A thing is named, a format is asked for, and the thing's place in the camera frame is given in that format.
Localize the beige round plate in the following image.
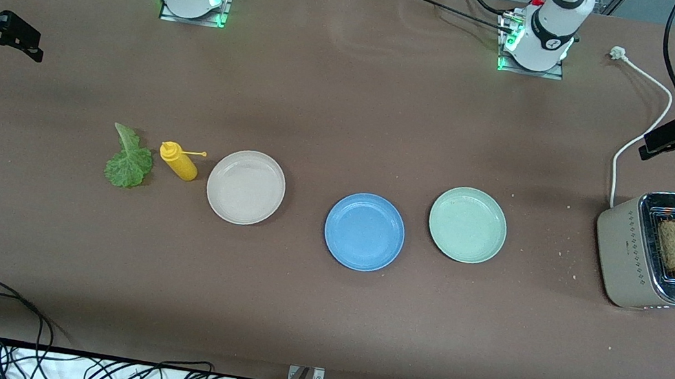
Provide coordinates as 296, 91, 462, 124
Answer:
202, 145, 291, 231

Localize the white toaster power cord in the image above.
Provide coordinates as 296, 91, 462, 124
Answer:
590, 45, 675, 214

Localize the green lettuce leaf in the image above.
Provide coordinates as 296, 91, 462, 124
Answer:
102, 122, 159, 192

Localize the yellow squeeze bottle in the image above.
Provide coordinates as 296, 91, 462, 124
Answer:
156, 140, 209, 184

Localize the beige metal toaster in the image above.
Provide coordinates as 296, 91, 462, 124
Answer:
584, 182, 675, 322

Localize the blue round plate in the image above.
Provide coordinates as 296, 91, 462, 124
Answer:
319, 188, 411, 277

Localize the black arm base cable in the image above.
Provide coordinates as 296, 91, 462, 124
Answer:
396, 0, 523, 36

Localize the pale green round plate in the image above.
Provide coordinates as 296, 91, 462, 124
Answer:
423, 182, 513, 268

